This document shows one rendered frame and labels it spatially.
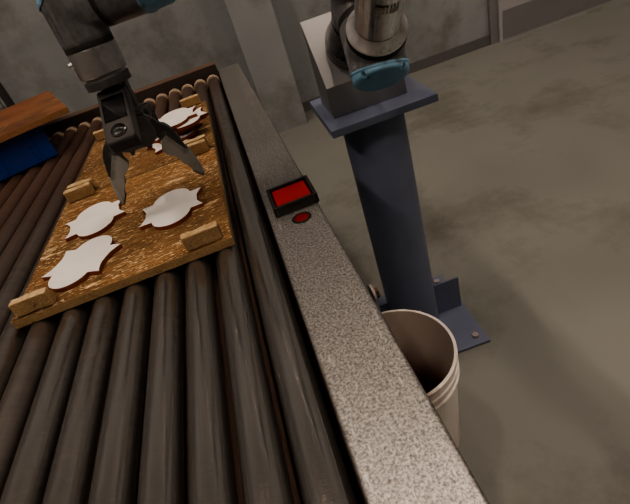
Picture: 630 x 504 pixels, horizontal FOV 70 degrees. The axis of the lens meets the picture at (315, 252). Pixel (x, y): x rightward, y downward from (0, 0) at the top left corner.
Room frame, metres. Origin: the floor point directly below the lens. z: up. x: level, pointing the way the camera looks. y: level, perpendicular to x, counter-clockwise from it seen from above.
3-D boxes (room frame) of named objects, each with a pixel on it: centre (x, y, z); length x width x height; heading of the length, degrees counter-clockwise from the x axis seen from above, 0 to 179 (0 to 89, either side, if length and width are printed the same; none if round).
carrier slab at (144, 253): (0.79, 0.30, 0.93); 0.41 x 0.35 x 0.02; 3
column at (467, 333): (1.16, -0.26, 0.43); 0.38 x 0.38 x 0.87; 1
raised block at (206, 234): (0.60, 0.15, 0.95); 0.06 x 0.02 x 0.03; 93
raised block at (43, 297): (0.59, 0.42, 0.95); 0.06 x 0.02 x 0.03; 93
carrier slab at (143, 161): (1.21, 0.32, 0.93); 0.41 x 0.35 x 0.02; 4
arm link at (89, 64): (0.79, 0.22, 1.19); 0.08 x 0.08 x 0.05
